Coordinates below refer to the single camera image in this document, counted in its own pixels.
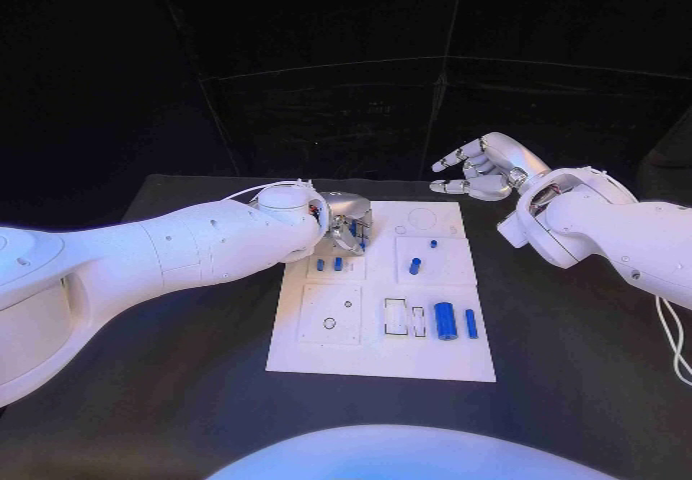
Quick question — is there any white task board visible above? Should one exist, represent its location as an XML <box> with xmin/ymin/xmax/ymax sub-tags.
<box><xmin>263</xmin><ymin>200</ymin><xmax>497</xmax><ymax>384</ymax></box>

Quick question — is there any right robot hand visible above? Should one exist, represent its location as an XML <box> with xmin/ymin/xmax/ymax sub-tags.
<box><xmin>428</xmin><ymin>131</ymin><xmax>553</xmax><ymax>202</ymax></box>

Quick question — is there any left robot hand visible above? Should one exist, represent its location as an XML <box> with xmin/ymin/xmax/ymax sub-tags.
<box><xmin>315</xmin><ymin>191</ymin><xmax>374</xmax><ymax>258</ymax></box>

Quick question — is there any white cable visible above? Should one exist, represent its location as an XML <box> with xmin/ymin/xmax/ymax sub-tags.
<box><xmin>219</xmin><ymin>179</ymin><xmax>315</xmax><ymax>203</ymax></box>
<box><xmin>654</xmin><ymin>294</ymin><xmax>692</xmax><ymax>387</ymax></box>

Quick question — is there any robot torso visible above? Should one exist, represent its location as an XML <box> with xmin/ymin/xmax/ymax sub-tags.
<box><xmin>204</xmin><ymin>423</ymin><xmax>621</xmax><ymax>480</ymax></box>

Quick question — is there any large blue cylinder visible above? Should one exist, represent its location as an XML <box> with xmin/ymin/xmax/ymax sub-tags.
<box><xmin>432</xmin><ymin>301</ymin><xmax>461</xmax><ymax>342</ymax></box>

